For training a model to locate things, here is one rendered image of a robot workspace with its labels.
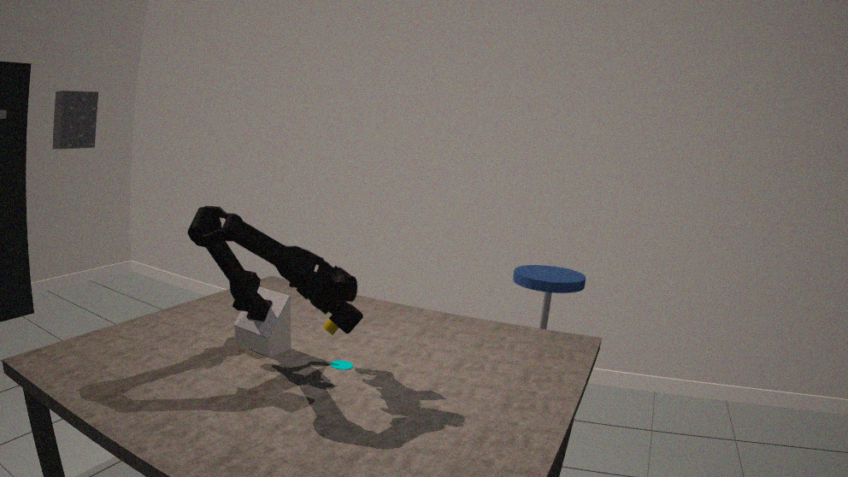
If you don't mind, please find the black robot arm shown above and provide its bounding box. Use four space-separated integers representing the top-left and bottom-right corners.
188 206 357 321

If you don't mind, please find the yellow cylinder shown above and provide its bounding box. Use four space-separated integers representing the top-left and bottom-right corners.
323 320 339 335

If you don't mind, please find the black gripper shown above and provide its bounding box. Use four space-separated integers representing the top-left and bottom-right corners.
310 298 363 333

